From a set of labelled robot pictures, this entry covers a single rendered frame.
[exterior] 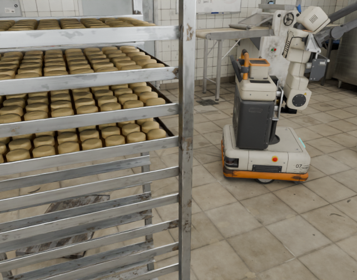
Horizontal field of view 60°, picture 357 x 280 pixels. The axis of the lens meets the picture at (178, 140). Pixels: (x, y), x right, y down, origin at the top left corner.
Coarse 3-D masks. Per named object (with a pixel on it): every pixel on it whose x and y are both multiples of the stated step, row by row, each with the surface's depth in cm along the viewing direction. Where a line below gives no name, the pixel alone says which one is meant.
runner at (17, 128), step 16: (96, 112) 70; (112, 112) 72; (128, 112) 73; (144, 112) 74; (160, 112) 76; (176, 112) 78; (0, 128) 64; (16, 128) 66; (32, 128) 67; (48, 128) 68; (64, 128) 69
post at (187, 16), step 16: (192, 0) 65; (192, 16) 66; (192, 32) 68; (192, 48) 69; (192, 64) 71; (192, 80) 72; (192, 96) 74; (192, 112) 76; (192, 128) 78; (192, 144) 80; (192, 160) 82
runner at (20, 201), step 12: (168, 168) 83; (108, 180) 78; (120, 180) 80; (132, 180) 81; (144, 180) 82; (36, 192) 73; (48, 192) 74; (60, 192) 75; (72, 192) 76; (84, 192) 77; (0, 204) 71; (12, 204) 72; (24, 204) 73
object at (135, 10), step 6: (132, 0) 104; (138, 0) 103; (132, 6) 105; (138, 6) 104; (132, 12) 106; (138, 12) 105; (144, 168) 130; (144, 186) 134; (150, 186) 135; (144, 192) 135; (150, 222) 143; (150, 234) 146; (150, 264) 154
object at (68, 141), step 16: (80, 128) 87; (96, 128) 91; (112, 128) 86; (128, 128) 86; (144, 128) 88; (0, 144) 77; (16, 144) 77; (32, 144) 82; (48, 144) 79; (64, 144) 77; (80, 144) 82; (96, 144) 77; (112, 144) 79; (0, 160) 71; (16, 160) 71
